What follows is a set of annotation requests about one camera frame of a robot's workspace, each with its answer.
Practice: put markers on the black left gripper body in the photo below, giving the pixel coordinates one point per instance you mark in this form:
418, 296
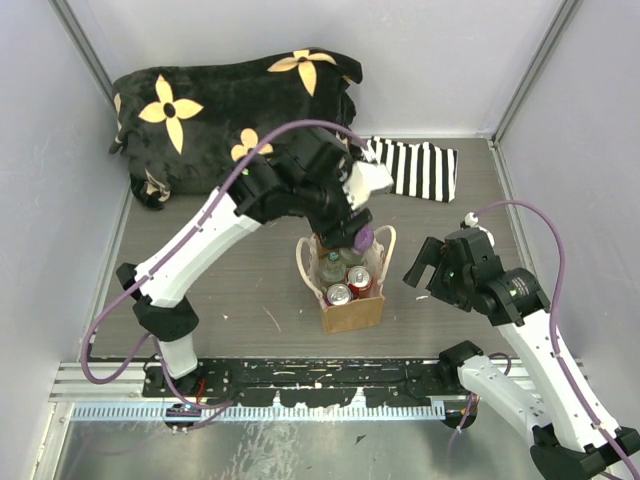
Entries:
326, 206

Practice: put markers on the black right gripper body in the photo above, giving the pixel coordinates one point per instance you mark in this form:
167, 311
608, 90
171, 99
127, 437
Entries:
450, 284

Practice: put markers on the purple can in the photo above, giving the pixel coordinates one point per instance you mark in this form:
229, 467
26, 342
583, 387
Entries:
364, 239
338, 294

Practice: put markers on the red soda can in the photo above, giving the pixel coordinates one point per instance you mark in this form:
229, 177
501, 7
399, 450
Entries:
360, 281

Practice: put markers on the glass soda water bottle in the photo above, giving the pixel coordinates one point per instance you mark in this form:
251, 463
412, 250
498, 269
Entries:
351, 258

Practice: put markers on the burlap canvas tote bag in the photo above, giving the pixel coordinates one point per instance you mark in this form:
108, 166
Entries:
357, 313

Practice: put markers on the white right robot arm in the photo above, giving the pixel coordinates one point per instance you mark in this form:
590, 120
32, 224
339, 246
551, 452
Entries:
569, 433

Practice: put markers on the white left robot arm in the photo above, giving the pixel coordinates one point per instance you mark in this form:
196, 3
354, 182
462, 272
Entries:
159, 285

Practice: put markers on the black white striped cloth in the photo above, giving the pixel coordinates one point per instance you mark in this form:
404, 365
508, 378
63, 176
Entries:
419, 170

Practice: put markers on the black floral plush blanket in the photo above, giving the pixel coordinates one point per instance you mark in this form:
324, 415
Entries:
177, 127

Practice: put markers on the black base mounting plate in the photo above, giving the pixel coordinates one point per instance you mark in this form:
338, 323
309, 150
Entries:
315, 383

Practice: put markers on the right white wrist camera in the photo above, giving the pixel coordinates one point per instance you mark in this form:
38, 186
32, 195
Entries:
471, 220

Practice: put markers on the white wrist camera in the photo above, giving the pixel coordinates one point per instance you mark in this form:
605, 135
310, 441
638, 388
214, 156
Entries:
471, 220
366, 179

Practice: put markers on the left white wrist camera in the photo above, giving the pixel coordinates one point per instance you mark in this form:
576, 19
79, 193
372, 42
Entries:
366, 179

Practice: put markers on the white slotted cable duct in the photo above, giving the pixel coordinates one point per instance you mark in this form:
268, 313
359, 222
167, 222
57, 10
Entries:
167, 411

